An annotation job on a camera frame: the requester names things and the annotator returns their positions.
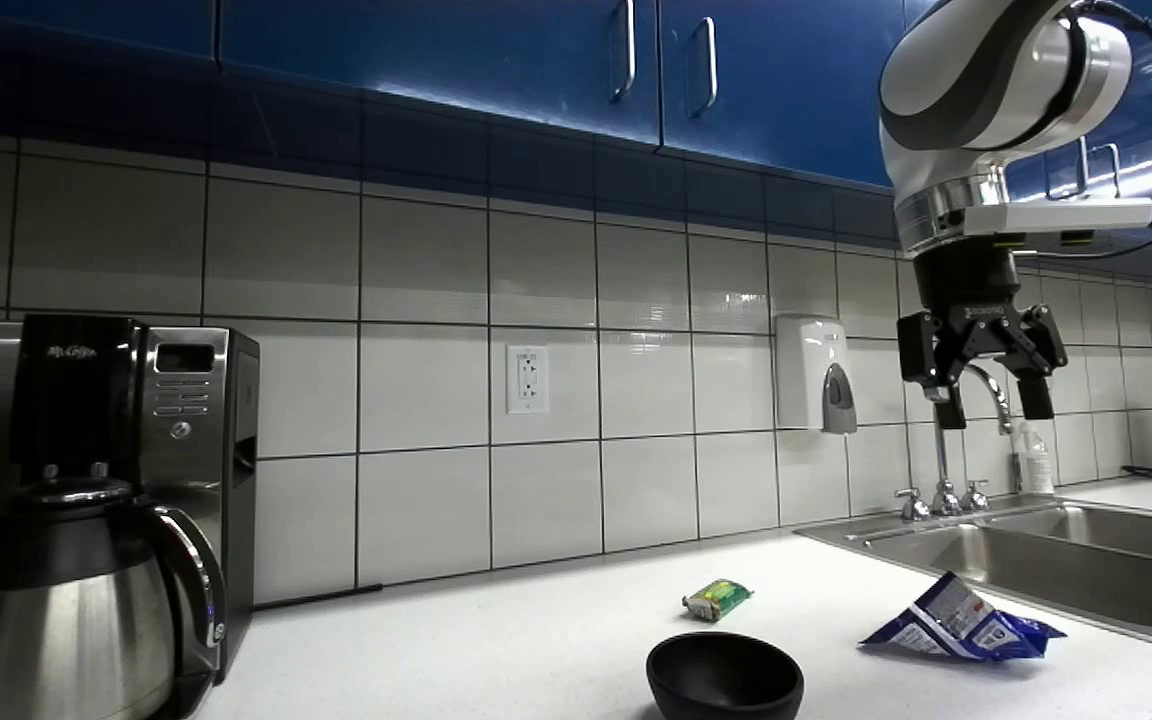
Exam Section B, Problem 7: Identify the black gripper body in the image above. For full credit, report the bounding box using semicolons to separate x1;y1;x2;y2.
895;243;1071;392

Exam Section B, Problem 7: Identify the green packet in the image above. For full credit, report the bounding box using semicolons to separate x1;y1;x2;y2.
675;576;755;627

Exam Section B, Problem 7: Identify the blue chip packet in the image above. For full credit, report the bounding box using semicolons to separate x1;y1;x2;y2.
861;567;1066;669

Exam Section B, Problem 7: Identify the black bowl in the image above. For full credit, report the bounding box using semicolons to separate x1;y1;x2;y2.
645;627;809;720

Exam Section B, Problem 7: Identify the chrome gooseneck faucet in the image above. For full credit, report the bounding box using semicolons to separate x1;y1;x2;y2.
955;355;1028;517

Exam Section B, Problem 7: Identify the clear pump soap bottle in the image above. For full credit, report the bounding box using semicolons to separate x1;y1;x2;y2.
1013;413;1059;503

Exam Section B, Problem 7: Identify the stainless steel double sink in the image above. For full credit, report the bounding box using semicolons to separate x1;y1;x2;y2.
800;498;1152;655

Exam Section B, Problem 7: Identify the black steel coffee maker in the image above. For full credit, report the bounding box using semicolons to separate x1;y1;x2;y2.
0;311;263;652

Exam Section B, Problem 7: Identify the stainless steel carafe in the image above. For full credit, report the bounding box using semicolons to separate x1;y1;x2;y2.
0;475;229;720

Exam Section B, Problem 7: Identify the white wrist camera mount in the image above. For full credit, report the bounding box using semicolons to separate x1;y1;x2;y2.
895;198;1152;258

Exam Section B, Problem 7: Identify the white wall soap dispenser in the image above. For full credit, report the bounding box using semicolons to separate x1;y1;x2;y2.
773;311;861;437

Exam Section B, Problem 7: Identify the metal cabinet door handle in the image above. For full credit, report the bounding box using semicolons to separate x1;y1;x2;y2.
608;0;645;109
1101;139;1127;206
690;14;723;122
1071;133;1094;206

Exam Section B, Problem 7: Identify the white wall power outlet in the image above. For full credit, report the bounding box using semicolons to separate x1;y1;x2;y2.
504;341;554;418

